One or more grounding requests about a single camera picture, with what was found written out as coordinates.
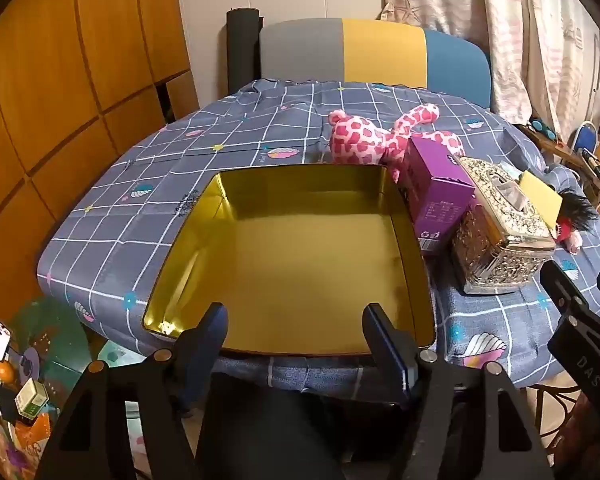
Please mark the black hand tool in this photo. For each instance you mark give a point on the black hand tool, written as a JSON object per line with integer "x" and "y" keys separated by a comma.
{"x": 595, "y": 162}

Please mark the black-haired red doll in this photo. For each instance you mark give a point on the black-haired red doll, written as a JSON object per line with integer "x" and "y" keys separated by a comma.
{"x": 577, "y": 207}

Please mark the black rolled mat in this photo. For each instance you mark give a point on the black rolled mat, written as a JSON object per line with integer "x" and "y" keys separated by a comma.
{"x": 242, "y": 50}

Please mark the blue folding chair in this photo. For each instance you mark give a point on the blue folding chair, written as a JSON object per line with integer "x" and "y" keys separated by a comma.
{"x": 587, "y": 135}

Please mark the silver ornate tissue box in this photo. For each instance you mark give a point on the silver ornate tissue box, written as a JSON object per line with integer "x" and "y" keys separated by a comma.
{"x": 500, "y": 240}

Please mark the small green white box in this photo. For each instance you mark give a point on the small green white box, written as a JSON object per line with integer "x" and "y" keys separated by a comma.
{"x": 30, "y": 397}

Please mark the gold metal tin box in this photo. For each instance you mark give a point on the gold metal tin box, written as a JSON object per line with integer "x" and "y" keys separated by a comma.
{"x": 300, "y": 260}

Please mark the yellow soft pad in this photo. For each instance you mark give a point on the yellow soft pad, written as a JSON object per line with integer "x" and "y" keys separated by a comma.
{"x": 540, "y": 195}

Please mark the grey checked printed tablecloth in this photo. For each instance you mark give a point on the grey checked printed tablecloth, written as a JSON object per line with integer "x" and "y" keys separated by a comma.
{"x": 130, "y": 160}

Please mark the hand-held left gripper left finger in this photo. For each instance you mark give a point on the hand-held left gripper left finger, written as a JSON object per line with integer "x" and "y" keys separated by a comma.
{"x": 217, "y": 325}

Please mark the small orange ball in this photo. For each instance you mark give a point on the small orange ball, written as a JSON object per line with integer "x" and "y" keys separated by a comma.
{"x": 5, "y": 370}

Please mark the purple cardboard box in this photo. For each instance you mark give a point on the purple cardboard box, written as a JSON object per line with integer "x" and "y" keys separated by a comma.
{"x": 435, "y": 185}

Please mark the wooden wardrobe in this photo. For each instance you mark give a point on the wooden wardrobe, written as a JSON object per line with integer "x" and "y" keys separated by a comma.
{"x": 55, "y": 85}

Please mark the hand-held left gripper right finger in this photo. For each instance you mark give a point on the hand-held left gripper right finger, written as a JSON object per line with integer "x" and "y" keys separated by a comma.
{"x": 387, "y": 350}

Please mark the teal patterned box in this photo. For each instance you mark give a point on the teal patterned box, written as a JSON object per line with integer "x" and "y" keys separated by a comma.
{"x": 50, "y": 330}

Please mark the wooden side desk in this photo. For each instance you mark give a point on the wooden side desk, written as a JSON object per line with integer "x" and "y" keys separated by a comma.
{"x": 565, "y": 152}

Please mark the pink spotted plush toy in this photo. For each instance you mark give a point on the pink spotted plush toy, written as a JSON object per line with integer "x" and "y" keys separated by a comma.
{"x": 355, "y": 140}

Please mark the beige printed curtain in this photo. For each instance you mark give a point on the beige printed curtain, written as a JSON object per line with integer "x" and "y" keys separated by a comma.
{"x": 480, "y": 10}

